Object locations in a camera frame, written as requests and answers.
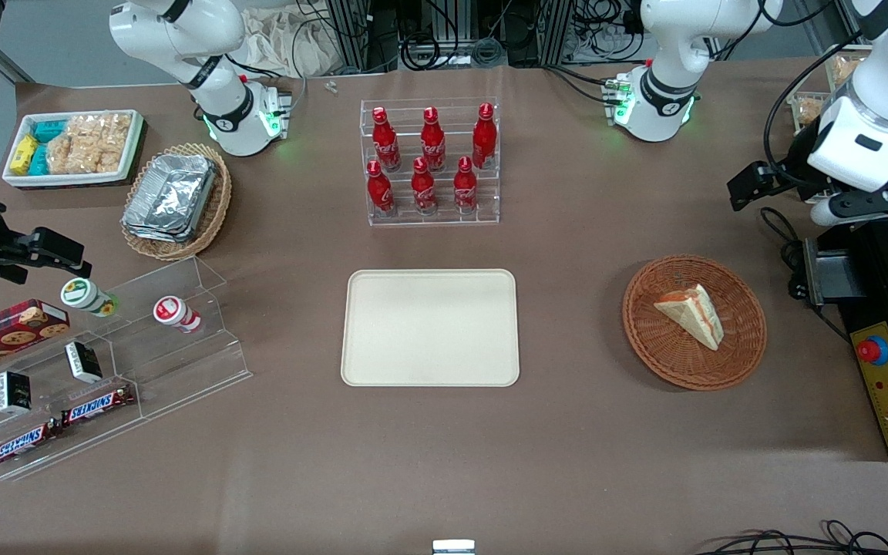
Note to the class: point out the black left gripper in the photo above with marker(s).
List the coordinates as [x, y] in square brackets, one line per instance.
[788, 179]

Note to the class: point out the triangular sandwich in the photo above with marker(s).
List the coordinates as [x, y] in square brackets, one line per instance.
[691, 316]

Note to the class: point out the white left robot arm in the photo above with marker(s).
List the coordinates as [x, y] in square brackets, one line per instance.
[675, 31]

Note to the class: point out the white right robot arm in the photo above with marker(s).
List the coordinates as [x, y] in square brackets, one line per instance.
[182, 31]

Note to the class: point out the oval tan wicker basket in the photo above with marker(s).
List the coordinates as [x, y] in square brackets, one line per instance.
[216, 208]

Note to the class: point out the round brown wicker basket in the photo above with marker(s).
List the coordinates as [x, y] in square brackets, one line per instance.
[667, 347]

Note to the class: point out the cream rectangular tray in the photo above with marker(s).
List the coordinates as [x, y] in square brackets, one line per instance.
[428, 327]

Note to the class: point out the green lid yogurt cup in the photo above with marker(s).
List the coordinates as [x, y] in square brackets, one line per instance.
[82, 295]

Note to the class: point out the white plastic bin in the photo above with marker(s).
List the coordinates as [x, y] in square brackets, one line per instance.
[66, 179]

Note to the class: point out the teal snack box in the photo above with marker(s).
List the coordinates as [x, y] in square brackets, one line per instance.
[48, 131]
[40, 160]

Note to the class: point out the wrapped rice cracker pack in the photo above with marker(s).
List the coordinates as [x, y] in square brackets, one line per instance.
[810, 112]
[846, 71]

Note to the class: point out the yellow snack box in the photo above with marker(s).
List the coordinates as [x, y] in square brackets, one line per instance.
[24, 154]

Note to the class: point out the red tartan cookie box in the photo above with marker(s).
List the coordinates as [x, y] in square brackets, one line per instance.
[5, 335]

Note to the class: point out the clear bag of rice crackers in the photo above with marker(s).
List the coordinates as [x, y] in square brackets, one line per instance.
[89, 142]

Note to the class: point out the small black box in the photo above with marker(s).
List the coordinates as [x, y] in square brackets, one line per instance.
[14, 393]
[83, 362]

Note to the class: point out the aluminium foil container stack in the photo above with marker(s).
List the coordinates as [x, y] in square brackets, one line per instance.
[170, 196]

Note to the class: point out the red lid yogurt cup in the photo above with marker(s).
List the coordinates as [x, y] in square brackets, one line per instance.
[170, 311]

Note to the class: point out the Snickers chocolate bar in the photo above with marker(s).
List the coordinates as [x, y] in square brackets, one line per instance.
[97, 405]
[24, 445]

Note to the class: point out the black machine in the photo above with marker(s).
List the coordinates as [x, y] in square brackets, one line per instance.
[868, 316]

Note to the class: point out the clear acrylic stepped shelf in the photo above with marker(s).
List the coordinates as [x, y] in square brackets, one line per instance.
[182, 370]

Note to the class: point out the red emergency stop button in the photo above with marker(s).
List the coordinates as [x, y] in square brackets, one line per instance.
[872, 351]

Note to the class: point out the red cola bottle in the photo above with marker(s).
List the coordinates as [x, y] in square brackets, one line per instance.
[423, 189]
[380, 191]
[433, 142]
[484, 139]
[385, 142]
[465, 187]

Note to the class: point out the white cloth bag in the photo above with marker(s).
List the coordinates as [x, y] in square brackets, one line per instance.
[282, 38]

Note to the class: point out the clear acrylic bottle rack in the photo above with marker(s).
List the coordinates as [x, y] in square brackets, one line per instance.
[444, 220]

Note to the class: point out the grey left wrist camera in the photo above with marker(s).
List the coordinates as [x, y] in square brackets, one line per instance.
[825, 213]

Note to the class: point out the aluminium profile frame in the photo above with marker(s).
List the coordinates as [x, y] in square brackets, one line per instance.
[351, 31]

